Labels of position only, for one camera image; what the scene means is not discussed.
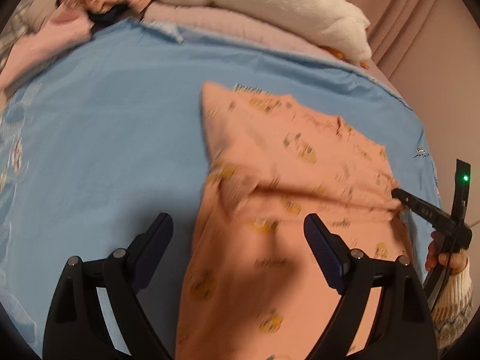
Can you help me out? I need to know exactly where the orange cartoon print shirt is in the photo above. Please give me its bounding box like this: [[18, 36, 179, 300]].
[[175, 82, 412, 359]]

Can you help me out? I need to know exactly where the person right hand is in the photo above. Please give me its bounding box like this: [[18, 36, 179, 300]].
[[425, 231, 469, 275]]

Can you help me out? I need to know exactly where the white knit right sleeve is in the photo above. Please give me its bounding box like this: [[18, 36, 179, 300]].
[[431, 262, 473, 354]]

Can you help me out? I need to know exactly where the pink curtain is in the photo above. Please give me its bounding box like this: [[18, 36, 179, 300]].
[[348, 0, 479, 198]]

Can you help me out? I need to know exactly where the blue floral bed sheet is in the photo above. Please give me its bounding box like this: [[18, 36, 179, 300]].
[[1, 19, 440, 353]]

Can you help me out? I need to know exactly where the pink quilt under sheet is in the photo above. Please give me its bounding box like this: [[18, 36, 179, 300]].
[[144, 1, 406, 98]]

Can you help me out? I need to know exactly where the light pink garment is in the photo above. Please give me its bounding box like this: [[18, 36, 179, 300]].
[[1, 3, 93, 98]]

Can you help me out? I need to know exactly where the plaid grey blanket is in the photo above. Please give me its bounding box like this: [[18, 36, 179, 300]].
[[0, 0, 33, 69]]

